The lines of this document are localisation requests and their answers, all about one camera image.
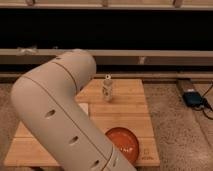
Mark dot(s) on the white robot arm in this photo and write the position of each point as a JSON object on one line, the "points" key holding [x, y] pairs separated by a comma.
{"points": [[44, 99]]}

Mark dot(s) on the small white bottle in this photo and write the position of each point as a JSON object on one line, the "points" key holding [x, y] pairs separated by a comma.
{"points": [[107, 88]]}

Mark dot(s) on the wooden table board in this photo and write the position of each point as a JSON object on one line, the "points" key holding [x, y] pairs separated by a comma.
{"points": [[128, 109]]}

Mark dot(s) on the orange plate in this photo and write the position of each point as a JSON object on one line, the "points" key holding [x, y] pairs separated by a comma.
{"points": [[126, 141]]}

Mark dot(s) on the blue power adapter box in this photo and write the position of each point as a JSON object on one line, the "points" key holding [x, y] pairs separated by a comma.
{"points": [[192, 98]]}

